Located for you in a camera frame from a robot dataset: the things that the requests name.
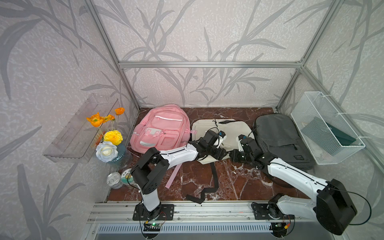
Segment grey fabric backpack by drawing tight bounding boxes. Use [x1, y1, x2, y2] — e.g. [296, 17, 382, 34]
[253, 114, 316, 170]

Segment pink backpack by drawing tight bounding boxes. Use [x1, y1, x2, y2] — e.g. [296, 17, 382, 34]
[129, 104, 197, 190]

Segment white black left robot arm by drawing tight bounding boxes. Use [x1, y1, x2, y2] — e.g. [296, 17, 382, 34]
[131, 130, 227, 213]

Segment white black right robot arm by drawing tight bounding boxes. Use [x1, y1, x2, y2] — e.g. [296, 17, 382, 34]
[230, 135, 357, 236]

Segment green book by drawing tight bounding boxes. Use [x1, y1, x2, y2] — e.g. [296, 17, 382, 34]
[302, 117, 357, 149]

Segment right controller circuit board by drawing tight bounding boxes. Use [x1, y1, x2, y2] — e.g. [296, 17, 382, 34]
[270, 223, 290, 238]

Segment controller circuit board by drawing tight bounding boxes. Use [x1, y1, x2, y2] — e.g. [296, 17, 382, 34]
[143, 221, 165, 232]
[270, 223, 290, 238]

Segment teal glass vase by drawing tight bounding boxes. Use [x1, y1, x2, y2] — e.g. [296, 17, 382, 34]
[108, 144, 133, 170]

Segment green labelled tin can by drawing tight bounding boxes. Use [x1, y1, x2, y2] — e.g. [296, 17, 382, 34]
[121, 169, 135, 186]

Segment yellow artificial flower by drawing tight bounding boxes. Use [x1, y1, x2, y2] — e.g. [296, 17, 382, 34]
[104, 130, 123, 146]

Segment small orange artificial flower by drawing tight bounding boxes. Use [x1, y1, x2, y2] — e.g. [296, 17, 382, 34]
[115, 108, 125, 116]

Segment left controller circuit board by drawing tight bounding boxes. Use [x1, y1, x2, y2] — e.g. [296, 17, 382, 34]
[143, 221, 165, 232]

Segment silver tin can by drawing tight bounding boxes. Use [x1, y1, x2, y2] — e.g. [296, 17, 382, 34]
[107, 172, 124, 190]

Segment white artificial rose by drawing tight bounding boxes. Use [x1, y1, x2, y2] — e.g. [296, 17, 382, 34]
[96, 141, 118, 163]

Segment orange artificial poppy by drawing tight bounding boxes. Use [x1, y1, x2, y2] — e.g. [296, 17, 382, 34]
[86, 113, 105, 128]

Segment clear plastic shelf tray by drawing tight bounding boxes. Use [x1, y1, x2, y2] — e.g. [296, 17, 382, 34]
[43, 94, 119, 164]

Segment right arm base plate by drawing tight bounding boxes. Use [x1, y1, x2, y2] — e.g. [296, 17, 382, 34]
[251, 202, 295, 221]

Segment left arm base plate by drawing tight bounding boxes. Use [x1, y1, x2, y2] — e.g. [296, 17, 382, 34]
[133, 203, 175, 221]

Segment white wire mesh basket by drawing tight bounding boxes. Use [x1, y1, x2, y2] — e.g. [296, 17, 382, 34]
[291, 92, 366, 165]

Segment aluminium mounting rail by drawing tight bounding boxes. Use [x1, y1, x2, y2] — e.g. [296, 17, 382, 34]
[86, 200, 340, 224]

